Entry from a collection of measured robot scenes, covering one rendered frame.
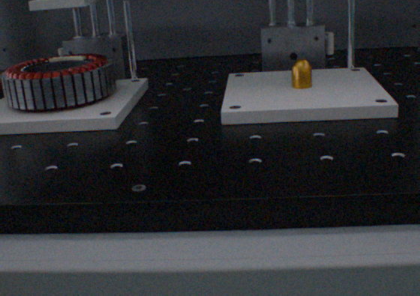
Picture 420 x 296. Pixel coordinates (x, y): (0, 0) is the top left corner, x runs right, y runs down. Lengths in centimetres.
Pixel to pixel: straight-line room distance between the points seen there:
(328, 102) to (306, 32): 18
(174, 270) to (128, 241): 4
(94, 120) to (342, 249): 26
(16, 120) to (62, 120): 5
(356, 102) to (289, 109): 6
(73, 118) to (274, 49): 27
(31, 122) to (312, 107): 25
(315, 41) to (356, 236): 36
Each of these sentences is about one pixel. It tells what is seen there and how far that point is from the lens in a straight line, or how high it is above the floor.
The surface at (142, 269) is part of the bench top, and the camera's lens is 31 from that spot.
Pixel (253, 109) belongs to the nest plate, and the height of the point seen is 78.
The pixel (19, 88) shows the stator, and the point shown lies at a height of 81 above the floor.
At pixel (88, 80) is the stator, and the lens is 51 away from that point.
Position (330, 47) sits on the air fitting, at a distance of 66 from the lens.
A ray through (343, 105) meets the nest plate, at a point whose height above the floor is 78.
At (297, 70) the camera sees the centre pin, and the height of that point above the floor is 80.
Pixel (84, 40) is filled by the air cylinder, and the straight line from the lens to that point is 67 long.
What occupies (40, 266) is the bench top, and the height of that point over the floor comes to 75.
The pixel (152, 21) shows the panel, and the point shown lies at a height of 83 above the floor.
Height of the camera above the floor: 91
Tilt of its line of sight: 19 degrees down
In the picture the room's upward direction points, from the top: 4 degrees counter-clockwise
